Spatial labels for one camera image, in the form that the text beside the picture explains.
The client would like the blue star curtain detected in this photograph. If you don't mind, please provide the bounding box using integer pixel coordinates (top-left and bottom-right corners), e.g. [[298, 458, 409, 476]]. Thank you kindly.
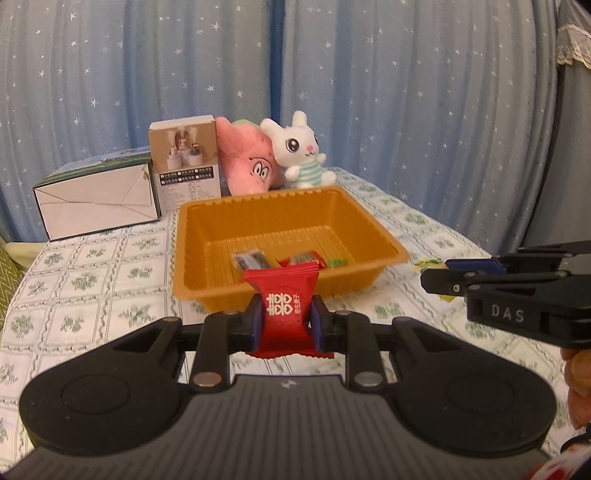
[[0, 0, 288, 243], [277, 0, 561, 257]]

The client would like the grey curtain with lace trim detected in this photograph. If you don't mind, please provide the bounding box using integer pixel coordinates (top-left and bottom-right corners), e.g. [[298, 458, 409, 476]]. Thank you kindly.
[[521, 0, 591, 259]]

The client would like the small beige product box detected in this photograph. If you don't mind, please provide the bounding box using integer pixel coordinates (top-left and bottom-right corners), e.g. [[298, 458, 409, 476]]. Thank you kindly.
[[148, 115, 222, 216]]

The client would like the small red candy packet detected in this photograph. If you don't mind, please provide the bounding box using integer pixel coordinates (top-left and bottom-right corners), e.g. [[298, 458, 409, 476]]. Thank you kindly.
[[277, 250, 328, 270]]

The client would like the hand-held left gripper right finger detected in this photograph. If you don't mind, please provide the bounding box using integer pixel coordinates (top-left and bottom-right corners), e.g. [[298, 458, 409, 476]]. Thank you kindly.
[[310, 299, 468, 394]]

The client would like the pale green sofa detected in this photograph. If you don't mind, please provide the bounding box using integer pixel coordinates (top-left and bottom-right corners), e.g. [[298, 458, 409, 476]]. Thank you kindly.
[[4, 239, 35, 266]]

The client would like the green zigzag pillow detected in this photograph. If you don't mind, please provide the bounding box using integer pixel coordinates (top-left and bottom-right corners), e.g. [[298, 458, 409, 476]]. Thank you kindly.
[[0, 244, 26, 330]]

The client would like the white rabbit plush toy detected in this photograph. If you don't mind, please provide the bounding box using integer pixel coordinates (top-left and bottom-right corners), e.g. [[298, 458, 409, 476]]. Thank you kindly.
[[259, 111, 338, 190]]

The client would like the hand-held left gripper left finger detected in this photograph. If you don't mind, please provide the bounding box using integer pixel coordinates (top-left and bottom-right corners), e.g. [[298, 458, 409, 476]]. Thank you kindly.
[[110, 298, 262, 394]]

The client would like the clear dark snack packet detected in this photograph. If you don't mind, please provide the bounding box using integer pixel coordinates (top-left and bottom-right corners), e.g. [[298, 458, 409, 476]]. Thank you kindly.
[[232, 250, 273, 270]]

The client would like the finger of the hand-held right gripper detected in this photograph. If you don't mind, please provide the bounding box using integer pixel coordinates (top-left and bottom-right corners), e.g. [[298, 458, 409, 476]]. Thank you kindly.
[[420, 268, 573, 297], [444, 240, 591, 278]]

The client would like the floral checked tablecloth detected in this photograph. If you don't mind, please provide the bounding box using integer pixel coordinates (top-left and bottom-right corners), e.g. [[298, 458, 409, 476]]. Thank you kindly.
[[0, 166, 591, 468]]

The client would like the large white green box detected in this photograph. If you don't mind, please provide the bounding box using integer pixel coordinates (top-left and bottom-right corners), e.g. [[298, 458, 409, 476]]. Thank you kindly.
[[32, 148, 163, 243]]

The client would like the orange plastic tray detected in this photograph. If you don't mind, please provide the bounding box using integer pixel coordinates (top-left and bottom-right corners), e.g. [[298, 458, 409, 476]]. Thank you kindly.
[[173, 186, 411, 315]]

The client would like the person's right hand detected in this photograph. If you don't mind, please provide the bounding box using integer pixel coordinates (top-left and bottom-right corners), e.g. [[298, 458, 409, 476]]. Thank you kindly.
[[561, 348, 591, 431]]

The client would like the pink plush toy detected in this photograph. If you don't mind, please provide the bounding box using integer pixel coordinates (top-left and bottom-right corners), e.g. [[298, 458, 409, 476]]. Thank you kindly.
[[215, 116, 286, 199]]

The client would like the large red candy packet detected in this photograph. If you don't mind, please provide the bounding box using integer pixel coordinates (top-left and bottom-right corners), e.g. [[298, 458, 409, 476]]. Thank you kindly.
[[243, 261, 334, 359]]

